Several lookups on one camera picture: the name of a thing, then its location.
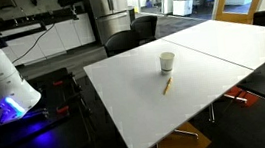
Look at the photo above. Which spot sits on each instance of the stainless steel refrigerator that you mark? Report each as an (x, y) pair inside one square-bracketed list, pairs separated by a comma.
[(108, 13)]

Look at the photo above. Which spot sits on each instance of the white paper cup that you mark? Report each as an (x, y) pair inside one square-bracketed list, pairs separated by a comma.
[(167, 61)]

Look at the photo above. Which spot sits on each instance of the white low cabinet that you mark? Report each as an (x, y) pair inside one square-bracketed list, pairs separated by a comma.
[(182, 7)]

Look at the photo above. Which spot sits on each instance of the black kitchen countertop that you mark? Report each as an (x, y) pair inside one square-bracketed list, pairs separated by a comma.
[(32, 21)]

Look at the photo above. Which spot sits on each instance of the black robot stand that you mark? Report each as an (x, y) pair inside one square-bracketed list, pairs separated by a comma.
[(62, 132)]

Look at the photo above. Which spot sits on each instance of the metal table leg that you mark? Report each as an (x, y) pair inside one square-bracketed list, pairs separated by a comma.
[(211, 112), (186, 133)]

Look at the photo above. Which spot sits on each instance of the white kitchen cabinets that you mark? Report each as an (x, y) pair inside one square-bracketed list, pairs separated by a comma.
[(54, 37)]

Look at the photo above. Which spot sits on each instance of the yellow pen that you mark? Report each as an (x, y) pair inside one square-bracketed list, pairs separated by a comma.
[(167, 86)]

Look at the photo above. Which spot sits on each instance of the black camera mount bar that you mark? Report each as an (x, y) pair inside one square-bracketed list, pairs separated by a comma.
[(17, 34)]

